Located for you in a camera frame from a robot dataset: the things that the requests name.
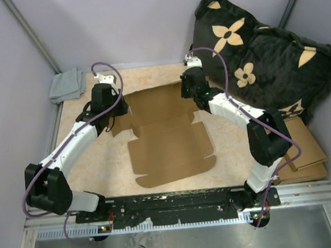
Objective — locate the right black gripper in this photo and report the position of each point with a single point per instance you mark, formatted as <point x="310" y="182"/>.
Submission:
<point x="184" y="81"/>

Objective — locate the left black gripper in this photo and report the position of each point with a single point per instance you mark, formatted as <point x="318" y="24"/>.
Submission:
<point x="123" y="109"/>

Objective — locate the brown cardboard box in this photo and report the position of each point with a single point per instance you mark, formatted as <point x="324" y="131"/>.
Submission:
<point x="169" y="145"/>

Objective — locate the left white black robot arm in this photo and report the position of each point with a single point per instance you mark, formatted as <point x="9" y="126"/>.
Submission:
<point x="46" y="183"/>

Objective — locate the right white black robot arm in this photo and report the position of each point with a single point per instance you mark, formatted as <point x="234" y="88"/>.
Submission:
<point x="268" y="136"/>

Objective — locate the lower folded cardboard box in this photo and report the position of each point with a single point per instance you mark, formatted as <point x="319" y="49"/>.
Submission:
<point x="315" y="172"/>

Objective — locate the folded cardboard box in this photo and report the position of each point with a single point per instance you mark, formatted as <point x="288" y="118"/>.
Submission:
<point x="315" y="172"/>
<point x="312" y="154"/>

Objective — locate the upper folded cardboard box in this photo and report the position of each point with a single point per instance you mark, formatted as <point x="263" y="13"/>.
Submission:
<point x="312" y="154"/>

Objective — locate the grey folded cloth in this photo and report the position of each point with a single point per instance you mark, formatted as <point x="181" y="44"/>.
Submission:
<point x="67" y="86"/>

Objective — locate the black floral plush pillow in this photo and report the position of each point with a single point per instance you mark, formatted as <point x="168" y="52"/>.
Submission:
<point x="263" y="66"/>

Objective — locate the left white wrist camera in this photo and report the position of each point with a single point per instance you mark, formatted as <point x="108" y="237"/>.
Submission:
<point x="107" y="79"/>

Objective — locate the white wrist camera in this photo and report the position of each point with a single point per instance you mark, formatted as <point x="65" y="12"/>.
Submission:
<point x="107" y="79"/>
<point x="192" y="62"/>

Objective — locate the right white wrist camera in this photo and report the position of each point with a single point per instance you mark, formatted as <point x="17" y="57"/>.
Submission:
<point x="192" y="62"/>

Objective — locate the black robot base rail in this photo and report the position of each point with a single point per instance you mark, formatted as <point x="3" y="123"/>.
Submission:
<point x="184" y="207"/>

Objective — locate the grey slotted cable duct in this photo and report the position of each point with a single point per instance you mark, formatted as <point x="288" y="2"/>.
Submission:
<point x="84" y="231"/>

